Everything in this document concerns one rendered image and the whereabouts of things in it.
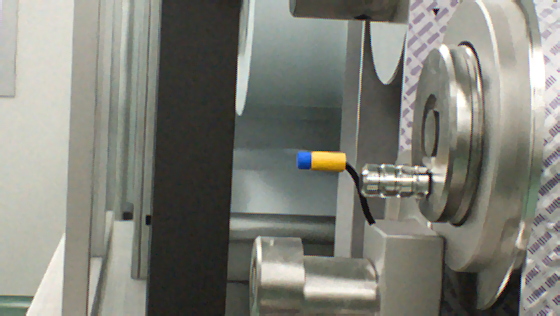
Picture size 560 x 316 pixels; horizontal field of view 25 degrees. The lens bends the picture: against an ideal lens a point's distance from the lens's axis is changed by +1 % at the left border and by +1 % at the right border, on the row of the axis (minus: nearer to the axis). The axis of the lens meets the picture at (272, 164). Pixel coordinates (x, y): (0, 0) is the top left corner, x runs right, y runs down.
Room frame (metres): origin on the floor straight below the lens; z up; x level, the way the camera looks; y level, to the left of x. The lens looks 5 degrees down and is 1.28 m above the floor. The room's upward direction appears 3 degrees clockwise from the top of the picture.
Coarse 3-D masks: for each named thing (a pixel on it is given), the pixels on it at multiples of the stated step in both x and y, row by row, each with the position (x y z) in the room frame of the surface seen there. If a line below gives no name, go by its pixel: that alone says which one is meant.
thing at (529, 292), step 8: (520, 288) 0.46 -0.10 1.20; (528, 288) 0.46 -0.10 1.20; (536, 288) 0.46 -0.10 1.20; (544, 288) 0.46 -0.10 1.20; (552, 288) 0.46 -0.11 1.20; (520, 296) 0.46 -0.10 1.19; (528, 296) 0.46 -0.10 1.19; (536, 296) 0.46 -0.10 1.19; (544, 296) 0.46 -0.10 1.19; (552, 296) 0.46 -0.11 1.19; (520, 304) 0.46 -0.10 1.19; (528, 304) 0.46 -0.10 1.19; (536, 304) 0.46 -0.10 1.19; (544, 304) 0.46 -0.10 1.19; (552, 304) 0.46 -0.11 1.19; (520, 312) 0.46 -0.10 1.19; (528, 312) 0.46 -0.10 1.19; (536, 312) 0.46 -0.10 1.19; (544, 312) 0.46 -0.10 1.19; (552, 312) 0.46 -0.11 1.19
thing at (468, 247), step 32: (480, 0) 0.51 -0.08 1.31; (448, 32) 0.55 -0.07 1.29; (480, 32) 0.50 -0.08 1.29; (480, 64) 0.50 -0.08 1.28; (512, 64) 0.47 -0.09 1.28; (512, 96) 0.47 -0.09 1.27; (512, 128) 0.47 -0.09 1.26; (512, 160) 0.47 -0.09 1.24; (480, 192) 0.48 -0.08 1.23; (448, 224) 0.53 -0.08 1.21; (480, 224) 0.48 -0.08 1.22; (448, 256) 0.53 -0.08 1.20; (480, 256) 0.49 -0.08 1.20
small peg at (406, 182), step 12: (372, 168) 0.51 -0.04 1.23; (384, 168) 0.51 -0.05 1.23; (396, 168) 0.52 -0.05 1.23; (408, 168) 0.52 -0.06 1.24; (420, 168) 0.52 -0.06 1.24; (360, 180) 0.52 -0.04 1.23; (372, 180) 0.51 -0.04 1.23; (384, 180) 0.51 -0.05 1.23; (396, 180) 0.51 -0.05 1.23; (408, 180) 0.51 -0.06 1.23; (420, 180) 0.51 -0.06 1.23; (360, 192) 0.52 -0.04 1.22; (372, 192) 0.51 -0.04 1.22; (384, 192) 0.51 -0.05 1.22; (396, 192) 0.51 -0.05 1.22; (408, 192) 0.51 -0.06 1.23; (420, 192) 0.51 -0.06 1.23
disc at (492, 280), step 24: (504, 0) 0.50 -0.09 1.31; (528, 0) 0.47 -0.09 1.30; (528, 24) 0.47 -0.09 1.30; (528, 48) 0.46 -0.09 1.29; (528, 72) 0.46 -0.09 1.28; (528, 96) 0.46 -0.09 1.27; (528, 120) 0.45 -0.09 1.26; (528, 144) 0.45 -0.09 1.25; (528, 168) 0.45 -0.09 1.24; (528, 192) 0.45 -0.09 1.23; (528, 216) 0.45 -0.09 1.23; (504, 240) 0.47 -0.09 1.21; (528, 240) 0.46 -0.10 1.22; (504, 264) 0.47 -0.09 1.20; (456, 288) 0.54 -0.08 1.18; (480, 288) 0.50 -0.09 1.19; (504, 288) 0.47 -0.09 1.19; (480, 312) 0.51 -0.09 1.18
